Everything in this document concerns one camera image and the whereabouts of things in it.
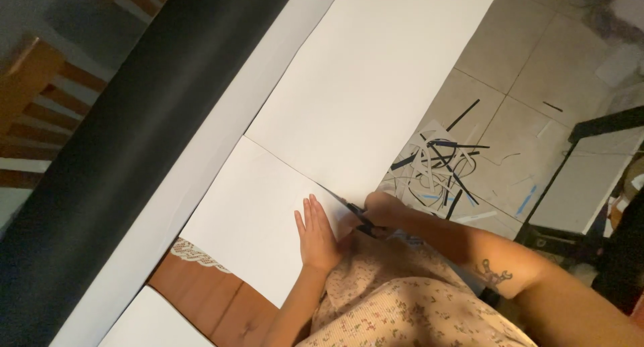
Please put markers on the person's left hand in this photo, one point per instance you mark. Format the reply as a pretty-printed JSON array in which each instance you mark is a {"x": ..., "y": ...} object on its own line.
[{"x": 318, "y": 244}]

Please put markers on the person's right hand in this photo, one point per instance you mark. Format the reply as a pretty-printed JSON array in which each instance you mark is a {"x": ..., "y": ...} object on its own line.
[{"x": 385, "y": 206}]

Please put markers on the person's right fingers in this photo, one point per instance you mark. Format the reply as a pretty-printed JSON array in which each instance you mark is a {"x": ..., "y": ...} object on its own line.
[{"x": 375, "y": 225}]

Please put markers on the black scissors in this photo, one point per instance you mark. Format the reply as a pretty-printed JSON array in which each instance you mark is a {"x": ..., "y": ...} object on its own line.
[{"x": 352, "y": 209}]

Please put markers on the large white paper sheet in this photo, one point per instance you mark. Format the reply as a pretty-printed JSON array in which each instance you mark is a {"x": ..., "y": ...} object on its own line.
[{"x": 352, "y": 85}]

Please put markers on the beige floral dress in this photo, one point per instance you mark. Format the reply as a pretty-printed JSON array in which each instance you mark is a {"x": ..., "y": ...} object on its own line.
[{"x": 402, "y": 307}]

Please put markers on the pile of paper scraps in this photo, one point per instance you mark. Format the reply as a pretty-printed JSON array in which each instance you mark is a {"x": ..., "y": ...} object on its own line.
[{"x": 437, "y": 161}]

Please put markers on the blue paper strip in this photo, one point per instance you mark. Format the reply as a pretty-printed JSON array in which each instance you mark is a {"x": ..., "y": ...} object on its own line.
[{"x": 526, "y": 201}]

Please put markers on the white cardboard sheet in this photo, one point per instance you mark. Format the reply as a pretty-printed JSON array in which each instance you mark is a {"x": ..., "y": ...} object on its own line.
[{"x": 211, "y": 156}]

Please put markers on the white lace doily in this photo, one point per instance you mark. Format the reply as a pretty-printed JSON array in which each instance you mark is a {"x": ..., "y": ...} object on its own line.
[{"x": 193, "y": 254}]

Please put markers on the black framed glass table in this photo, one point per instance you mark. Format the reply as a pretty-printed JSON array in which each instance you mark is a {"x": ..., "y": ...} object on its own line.
[{"x": 578, "y": 186}]

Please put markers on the short black paper strip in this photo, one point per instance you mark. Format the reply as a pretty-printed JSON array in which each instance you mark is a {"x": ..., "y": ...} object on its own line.
[{"x": 552, "y": 106}]

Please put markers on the small white paper sheet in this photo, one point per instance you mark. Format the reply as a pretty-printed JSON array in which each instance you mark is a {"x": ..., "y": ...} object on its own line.
[{"x": 151, "y": 322}]

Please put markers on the black cardboard sheet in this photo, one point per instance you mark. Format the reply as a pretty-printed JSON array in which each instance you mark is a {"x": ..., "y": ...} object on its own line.
[{"x": 126, "y": 146}]

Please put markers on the wooden chair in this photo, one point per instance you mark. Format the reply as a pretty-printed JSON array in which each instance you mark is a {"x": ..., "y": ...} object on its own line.
[{"x": 40, "y": 110}]

